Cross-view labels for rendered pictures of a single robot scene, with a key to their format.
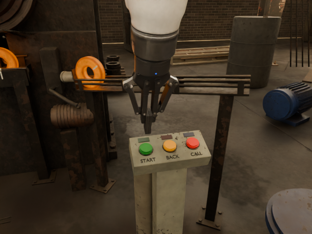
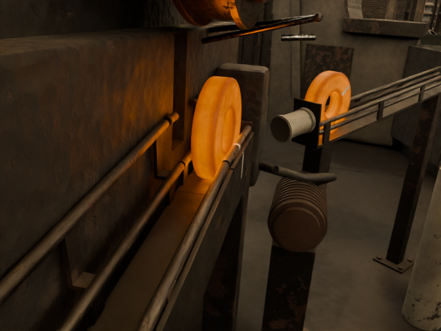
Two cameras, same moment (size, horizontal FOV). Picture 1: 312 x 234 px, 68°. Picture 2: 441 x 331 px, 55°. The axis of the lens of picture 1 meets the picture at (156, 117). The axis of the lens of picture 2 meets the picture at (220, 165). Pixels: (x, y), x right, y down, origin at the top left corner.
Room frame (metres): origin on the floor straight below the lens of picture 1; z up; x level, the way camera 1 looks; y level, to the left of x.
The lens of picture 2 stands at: (0.92, 1.34, 0.91)
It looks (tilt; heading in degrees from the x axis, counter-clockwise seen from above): 21 degrees down; 294
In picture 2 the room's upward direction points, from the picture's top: 4 degrees clockwise
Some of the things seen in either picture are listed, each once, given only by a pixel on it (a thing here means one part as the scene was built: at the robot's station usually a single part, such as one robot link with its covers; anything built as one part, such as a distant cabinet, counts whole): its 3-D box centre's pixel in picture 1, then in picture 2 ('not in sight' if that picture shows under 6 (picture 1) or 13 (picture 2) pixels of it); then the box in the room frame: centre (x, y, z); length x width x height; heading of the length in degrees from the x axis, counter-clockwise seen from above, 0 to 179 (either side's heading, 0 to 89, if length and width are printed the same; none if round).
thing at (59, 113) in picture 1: (80, 147); (288, 280); (1.12, 0.43, 0.27); 0.22 x 0.13 x 0.53; 103
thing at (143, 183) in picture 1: (148, 194); (440, 249); (0.76, 0.03, 0.26); 0.12 x 0.12 x 0.52
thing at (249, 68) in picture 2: (53, 70); (237, 125); (1.24, 0.56, 0.68); 0.11 x 0.08 x 0.24; 13
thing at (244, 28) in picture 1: (250, 51); not in sight; (3.25, -1.31, 0.45); 0.59 x 0.59 x 0.89
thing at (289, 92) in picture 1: (292, 101); not in sight; (2.08, -1.32, 0.17); 0.57 x 0.31 x 0.34; 123
